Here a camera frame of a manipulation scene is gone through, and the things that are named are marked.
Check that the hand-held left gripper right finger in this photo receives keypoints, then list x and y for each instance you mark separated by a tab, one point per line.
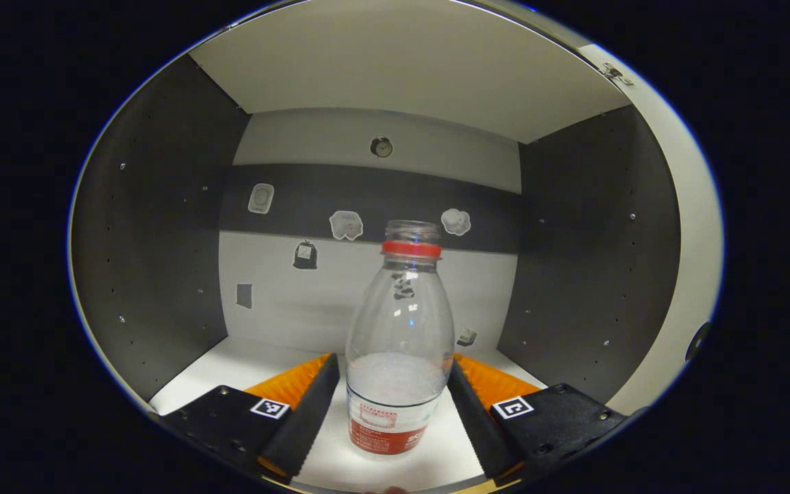
474	425

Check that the white grey cabinet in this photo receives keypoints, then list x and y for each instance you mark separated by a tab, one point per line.
162	240

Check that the metal door hinge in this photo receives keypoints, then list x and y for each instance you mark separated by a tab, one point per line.
616	73

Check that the clear plastic bottle red label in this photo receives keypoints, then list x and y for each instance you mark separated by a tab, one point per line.
398	329

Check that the white cabinet door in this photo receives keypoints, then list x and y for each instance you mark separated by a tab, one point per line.
690	226

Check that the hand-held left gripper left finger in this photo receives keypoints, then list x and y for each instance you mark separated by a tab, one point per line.
313	418

